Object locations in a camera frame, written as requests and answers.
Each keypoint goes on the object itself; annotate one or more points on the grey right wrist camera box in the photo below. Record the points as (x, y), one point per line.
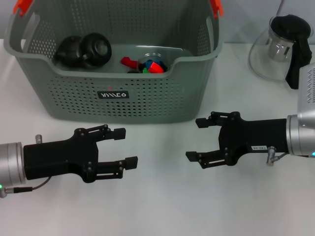
(307, 91)

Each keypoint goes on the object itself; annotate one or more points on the glass teacup black sleeve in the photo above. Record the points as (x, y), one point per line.
(152, 57)
(97, 49)

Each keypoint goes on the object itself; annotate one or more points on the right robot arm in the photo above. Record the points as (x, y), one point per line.
(299, 137)

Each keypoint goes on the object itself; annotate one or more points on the blue square toy plate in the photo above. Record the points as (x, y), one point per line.
(148, 63)

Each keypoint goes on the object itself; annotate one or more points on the dark red long brick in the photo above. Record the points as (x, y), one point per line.
(128, 61)

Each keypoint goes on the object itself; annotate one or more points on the grey perforated storage basket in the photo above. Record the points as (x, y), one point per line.
(147, 98)

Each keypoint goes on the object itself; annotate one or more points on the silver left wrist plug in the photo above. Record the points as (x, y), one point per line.
(38, 138)

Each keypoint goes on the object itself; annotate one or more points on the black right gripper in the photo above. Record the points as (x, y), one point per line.
(253, 137)

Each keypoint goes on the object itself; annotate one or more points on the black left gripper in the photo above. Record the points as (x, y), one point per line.
(61, 157)

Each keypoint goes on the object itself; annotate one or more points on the orange red slope brick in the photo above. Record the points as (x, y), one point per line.
(155, 68)

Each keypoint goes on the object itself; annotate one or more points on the black clay teapot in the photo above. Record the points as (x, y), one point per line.
(69, 51)

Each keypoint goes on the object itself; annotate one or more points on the green toy brick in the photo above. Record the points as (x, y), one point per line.
(145, 70)

